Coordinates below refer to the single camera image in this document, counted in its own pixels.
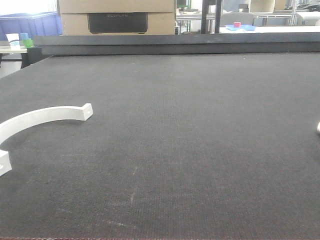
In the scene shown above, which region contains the red cube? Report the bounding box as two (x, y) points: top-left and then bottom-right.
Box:
(233, 22), (241, 28)

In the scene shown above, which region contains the blue plastic crate background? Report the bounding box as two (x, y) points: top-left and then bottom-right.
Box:
(0, 11), (63, 41)

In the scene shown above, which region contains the black table edge board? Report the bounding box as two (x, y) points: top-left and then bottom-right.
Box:
(34, 32), (320, 56)

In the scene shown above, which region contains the black vertical post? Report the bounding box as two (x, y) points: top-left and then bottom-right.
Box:
(200, 0), (223, 35)

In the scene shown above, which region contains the light blue block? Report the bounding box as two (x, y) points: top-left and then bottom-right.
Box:
(20, 32), (29, 41)

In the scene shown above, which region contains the white curved PVC clamp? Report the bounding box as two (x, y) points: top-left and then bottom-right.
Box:
(0, 102), (94, 177)

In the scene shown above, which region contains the blue flat tray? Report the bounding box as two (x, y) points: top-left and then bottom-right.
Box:
(225, 24), (256, 32)

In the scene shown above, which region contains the green block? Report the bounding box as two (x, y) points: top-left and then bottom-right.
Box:
(22, 38), (34, 48)

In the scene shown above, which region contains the large cardboard box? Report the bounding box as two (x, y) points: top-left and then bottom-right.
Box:
(57, 0), (176, 36)

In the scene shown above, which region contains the white paper cup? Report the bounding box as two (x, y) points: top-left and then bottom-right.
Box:
(6, 33), (21, 50)

